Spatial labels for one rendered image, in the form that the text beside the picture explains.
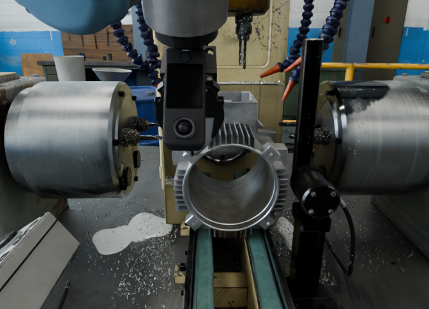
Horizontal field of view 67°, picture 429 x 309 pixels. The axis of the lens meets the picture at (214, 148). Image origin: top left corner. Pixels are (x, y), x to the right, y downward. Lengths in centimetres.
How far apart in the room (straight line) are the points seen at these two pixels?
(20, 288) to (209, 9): 29
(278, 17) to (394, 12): 512
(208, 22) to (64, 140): 39
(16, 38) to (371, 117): 698
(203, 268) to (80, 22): 41
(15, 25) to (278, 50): 664
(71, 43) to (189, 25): 612
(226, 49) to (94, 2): 74
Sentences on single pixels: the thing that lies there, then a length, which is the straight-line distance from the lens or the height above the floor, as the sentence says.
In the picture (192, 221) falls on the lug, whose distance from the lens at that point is 56.
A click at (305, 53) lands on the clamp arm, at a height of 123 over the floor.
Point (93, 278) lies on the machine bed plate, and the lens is 73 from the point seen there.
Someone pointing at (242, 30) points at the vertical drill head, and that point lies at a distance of 66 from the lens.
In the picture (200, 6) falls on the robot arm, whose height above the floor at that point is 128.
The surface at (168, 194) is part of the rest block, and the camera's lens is 81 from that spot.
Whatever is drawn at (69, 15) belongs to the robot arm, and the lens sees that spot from 21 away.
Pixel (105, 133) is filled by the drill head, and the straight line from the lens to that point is 62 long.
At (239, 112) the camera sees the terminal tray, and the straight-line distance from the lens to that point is 58.
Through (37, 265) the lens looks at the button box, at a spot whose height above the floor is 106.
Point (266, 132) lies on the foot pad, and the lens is 65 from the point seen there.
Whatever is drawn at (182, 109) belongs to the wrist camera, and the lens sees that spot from 35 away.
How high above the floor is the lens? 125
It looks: 19 degrees down
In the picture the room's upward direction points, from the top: straight up
